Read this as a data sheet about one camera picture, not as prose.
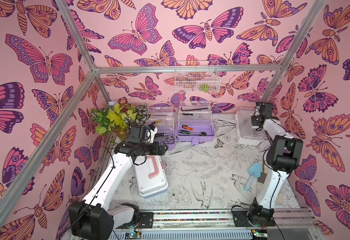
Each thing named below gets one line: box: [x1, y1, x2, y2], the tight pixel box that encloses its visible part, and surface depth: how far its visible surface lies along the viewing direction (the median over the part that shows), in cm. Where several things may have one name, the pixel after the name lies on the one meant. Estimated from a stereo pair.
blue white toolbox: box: [134, 155, 168, 198], surface depth 78 cm
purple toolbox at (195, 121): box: [176, 100, 215, 145], surface depth 112 cm
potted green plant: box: [91, 97, 150, 142], surface depth 89 cm
